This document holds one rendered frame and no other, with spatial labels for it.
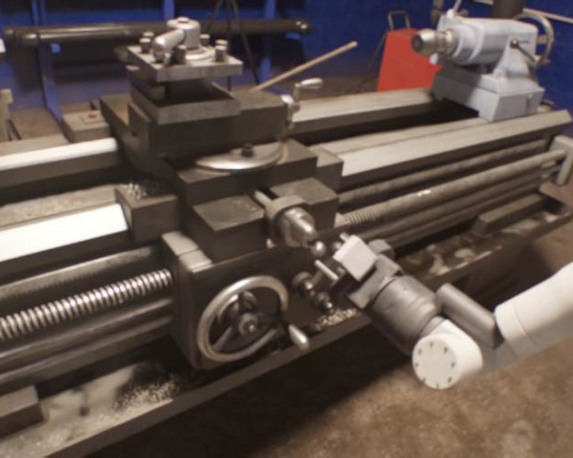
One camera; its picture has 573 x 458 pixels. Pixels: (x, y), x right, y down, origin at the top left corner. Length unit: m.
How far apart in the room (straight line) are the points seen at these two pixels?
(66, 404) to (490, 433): 1.33
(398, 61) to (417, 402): 2.81
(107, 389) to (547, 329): 0.97
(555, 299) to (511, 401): 1.43
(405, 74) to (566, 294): 3.49
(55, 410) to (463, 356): 0.92
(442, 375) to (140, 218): 0.63
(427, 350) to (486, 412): 1.30
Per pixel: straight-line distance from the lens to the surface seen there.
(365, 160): 1.32
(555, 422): 2.00
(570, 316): 0.57
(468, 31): 1.82
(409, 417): 1.77
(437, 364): 0.60
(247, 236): 0.92
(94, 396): 1.23
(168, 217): 0.99
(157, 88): 0.92
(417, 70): 3.93
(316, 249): 0.92
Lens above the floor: 1.35
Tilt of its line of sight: 32 degrees down
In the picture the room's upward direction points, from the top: 7 degrees clockwise
